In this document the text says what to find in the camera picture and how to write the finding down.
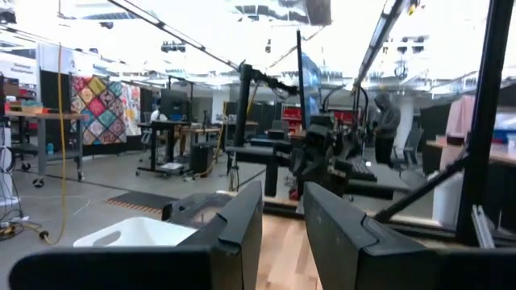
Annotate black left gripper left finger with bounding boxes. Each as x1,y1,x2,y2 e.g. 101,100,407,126
177,180,264,290

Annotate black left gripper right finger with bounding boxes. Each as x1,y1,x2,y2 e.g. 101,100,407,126
302,181,440,290

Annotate black computer keyboard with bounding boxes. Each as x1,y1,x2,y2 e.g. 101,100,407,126
349,156,379,183

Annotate red storage bins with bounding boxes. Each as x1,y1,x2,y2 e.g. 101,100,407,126
281,106,304,122

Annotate person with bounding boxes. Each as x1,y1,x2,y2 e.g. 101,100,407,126
149,105,169,122
372,93,402,168

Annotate blue translucent panel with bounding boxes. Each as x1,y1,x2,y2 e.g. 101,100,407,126
301,52,323,128

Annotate grey office chair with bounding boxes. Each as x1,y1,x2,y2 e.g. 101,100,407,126
391,127,424,167

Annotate black computer tower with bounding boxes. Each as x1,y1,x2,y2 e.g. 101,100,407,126
189,143,215,175

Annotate white plastic bin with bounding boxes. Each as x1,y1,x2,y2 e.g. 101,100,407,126
73,217,198,247

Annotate black metal pole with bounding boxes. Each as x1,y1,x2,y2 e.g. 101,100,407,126
235,63,299,148

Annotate black mat orange stripes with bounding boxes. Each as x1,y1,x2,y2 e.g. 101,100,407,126
104,190,179,215

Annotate black standing desk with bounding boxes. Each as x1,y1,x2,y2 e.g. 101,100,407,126
135,119,191,178

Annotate pink hanging cloth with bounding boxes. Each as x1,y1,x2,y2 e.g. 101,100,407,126
444,94,477,140

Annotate black computer monitor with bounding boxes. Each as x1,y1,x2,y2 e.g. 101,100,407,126
160,89,190,122

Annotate colourful patchwork quilt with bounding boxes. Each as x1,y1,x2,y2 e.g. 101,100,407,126
70,75,142,146

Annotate grey wheeled workbench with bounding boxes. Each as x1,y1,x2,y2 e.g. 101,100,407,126
4,110,86,189

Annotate black overhead frame bar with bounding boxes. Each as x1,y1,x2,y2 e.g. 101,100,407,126
106,0,241,70
350,0,406,93

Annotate yellow hanging cable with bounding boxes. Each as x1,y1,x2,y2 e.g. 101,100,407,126
40,43,69,246

